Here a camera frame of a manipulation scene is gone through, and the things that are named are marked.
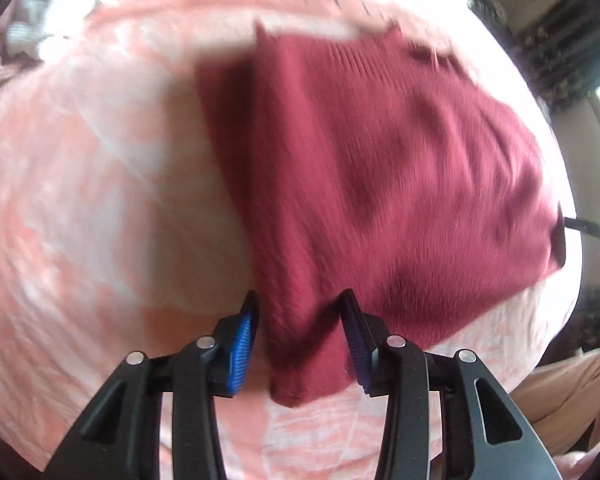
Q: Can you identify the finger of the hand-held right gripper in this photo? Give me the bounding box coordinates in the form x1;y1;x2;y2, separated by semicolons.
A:
562;216;600;242

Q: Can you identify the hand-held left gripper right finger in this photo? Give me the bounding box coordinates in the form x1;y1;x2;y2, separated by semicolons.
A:
340;290;553;480

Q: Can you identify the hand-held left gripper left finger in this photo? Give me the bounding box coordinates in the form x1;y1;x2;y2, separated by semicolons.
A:
52;290;261;480

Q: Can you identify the dark red knit sweater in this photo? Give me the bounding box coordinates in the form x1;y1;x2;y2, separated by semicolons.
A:
195;20;567;409

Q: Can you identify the person's beige trouser leg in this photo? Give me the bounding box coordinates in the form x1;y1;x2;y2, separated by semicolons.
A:
510;347;600;480

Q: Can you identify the dark patterned curtain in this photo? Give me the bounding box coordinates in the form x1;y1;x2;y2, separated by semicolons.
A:
510;0;600;113

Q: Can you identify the pink patterned bedspread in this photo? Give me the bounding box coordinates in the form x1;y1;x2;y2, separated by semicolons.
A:
0;0;581;480

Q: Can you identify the pink garment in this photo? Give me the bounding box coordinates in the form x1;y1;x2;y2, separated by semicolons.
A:
0;40;36;108

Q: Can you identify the white striped garment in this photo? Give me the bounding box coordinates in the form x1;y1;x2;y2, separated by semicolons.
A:
5;0;108;56

